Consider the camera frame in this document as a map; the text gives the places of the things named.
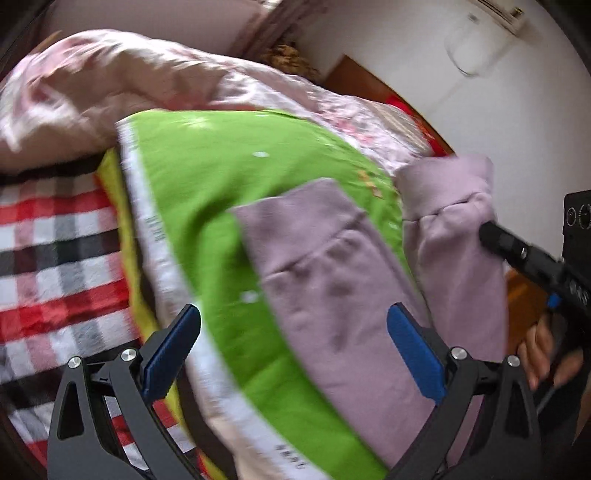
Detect pink floral quilt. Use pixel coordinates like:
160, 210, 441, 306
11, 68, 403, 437
0, 30, 432, 175

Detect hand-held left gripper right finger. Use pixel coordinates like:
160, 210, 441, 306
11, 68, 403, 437
387, 302, 542, 480

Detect lilac fleece pants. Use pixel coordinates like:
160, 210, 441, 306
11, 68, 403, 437
231, 154, 509, 468

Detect yellow bed sheet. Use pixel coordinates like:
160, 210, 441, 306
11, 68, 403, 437
95, 150, 195, 416

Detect red pillow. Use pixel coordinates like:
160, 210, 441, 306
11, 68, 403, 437
385, 95, 446, 155

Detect red plaid blanket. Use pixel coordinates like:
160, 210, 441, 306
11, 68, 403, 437
0, 161, 204, 480

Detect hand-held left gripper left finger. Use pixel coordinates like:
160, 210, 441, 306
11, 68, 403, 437
46, 302, 204, 480

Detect person's right hand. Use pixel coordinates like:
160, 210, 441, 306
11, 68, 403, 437
517, 318, 583, 389

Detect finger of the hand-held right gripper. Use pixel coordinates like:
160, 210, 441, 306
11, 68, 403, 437
479, 220, 568, 297

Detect white air conditioner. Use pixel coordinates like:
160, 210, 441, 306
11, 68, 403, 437
475, 0, 542, 34

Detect white wall cable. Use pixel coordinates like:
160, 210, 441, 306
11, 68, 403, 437
444, 13, 509, 78

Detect striped tiger plush toy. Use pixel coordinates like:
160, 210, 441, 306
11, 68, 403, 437
265, 41, 320, 82

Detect wooden headboard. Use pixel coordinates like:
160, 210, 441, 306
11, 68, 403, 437
323, 54, 455, 155

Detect patterned pink curtain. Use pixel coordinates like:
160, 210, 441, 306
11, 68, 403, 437
231, 0, 302, 61

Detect green cartoon bed sheet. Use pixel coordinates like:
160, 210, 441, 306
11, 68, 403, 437
115, 110, 416, 480

